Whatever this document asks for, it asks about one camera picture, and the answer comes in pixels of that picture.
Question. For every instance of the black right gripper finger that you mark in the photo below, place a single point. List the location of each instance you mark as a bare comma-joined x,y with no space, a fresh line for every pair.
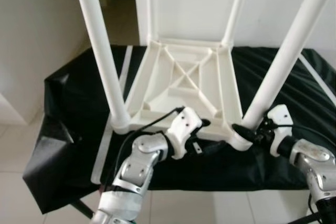
244,132

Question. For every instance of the white plastic table top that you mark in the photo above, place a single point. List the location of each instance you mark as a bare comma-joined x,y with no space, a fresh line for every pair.
220,87

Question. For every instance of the white plastic table leg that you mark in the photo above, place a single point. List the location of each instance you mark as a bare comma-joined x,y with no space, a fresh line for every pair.
100,45
153,9
235,9
294,40

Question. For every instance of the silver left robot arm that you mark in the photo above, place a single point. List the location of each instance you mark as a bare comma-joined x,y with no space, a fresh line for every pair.
139,166

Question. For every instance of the black tablecloth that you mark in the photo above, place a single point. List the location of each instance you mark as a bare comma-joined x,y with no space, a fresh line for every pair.
294,161

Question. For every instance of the white fabric strip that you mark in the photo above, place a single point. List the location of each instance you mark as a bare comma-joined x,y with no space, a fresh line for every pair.
317,77
100,156

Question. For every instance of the black metal stand leg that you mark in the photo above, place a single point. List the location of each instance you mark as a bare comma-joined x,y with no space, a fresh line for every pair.
84,209

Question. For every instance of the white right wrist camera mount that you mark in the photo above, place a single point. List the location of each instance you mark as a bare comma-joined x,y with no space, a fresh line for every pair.
279,121

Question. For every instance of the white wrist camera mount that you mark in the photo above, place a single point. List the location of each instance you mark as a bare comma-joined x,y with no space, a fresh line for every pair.
185,124
279,121

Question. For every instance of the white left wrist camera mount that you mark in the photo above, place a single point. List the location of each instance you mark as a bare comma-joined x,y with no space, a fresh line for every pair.
185,124

